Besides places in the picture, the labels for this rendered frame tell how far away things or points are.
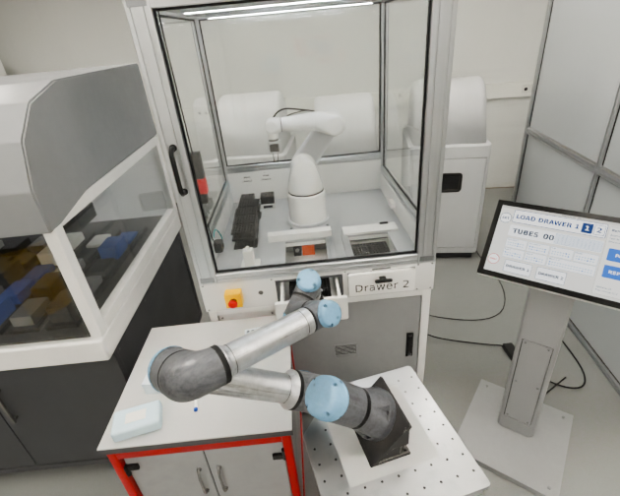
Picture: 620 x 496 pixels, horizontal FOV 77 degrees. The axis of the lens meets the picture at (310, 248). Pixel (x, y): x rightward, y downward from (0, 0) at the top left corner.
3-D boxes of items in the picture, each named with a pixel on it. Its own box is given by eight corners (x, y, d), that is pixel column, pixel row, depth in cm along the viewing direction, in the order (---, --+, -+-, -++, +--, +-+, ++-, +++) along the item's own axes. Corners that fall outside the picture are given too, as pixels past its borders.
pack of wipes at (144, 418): (162, 406, 134) (159, 398, 132) (162, 429, 126) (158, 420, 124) (117, 419, 131) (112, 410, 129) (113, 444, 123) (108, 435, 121)
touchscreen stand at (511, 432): (556, 505, 165) (633, 320, 116) (451, 451, 190) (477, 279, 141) (572, 419, 199) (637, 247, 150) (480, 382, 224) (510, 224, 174)
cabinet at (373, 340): (425, 407, 212) (436, 288, 173) (238, 427, 211) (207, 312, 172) (386, 302, 295) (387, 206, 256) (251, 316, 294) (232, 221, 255)
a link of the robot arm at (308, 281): (290, 286, 118) (301, 263, 121) (293, 298, 128) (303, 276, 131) (314, 295, 117) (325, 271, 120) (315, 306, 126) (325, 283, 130)
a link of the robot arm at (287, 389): (336, 420, 115) (151, 399, 87) (307, 409, 127) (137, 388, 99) (342, 378, 118) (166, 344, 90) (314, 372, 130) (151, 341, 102)
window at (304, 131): (415, 252, 166) (431, -18, 119) (217, 272, 165) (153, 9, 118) (415, 251, 166) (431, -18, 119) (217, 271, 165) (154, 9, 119)
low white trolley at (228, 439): (311, 547, 159) (291, 429, 122) (160, 563, 159) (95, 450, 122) (305, 423, 210) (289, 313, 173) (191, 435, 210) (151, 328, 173)
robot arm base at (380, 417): (404, 415, 108) (380, 407, 104) (372, 453, 111) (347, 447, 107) (380, 377, 121) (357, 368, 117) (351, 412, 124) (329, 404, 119)
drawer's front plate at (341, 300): (348, 319, 158) (347, 296, 152) (278, 326, 157) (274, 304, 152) (347, 316, 159) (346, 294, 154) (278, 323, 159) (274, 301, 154)
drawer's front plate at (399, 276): (414, 289, 171) (415, 269, 166) (349, 296, 171) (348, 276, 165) (413, 287, 172) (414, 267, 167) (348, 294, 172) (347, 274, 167)
